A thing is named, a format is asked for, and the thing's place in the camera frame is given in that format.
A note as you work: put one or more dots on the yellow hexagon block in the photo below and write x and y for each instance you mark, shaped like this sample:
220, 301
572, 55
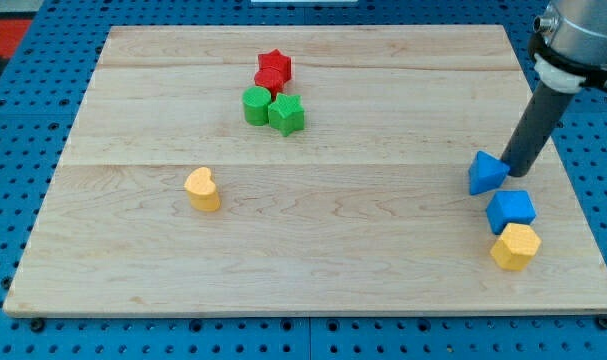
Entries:
515, 247

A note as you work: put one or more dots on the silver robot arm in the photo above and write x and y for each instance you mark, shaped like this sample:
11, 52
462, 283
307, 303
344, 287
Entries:
569, 50

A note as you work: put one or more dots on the green star block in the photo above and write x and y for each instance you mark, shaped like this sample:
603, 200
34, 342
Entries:
286, 114

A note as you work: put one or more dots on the blue cube block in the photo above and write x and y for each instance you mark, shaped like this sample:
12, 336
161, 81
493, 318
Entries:
509, 206

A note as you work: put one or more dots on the light wooden board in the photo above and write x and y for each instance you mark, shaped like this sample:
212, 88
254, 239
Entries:
365, 212

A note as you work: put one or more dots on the yellow heart block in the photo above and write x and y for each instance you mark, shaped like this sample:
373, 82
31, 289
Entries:
202, 191

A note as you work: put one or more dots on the red star block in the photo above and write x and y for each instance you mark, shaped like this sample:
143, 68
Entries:
276, 60

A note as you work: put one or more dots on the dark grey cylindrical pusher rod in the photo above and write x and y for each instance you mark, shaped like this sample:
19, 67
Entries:
537, 123

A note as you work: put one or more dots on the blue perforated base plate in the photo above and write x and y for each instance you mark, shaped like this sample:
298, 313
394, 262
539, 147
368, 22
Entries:
40, 91

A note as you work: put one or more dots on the green cylinder block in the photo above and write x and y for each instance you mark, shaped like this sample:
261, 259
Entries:
256, 100

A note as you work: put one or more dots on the blue triangle block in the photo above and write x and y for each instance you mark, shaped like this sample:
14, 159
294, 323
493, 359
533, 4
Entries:
486, 173

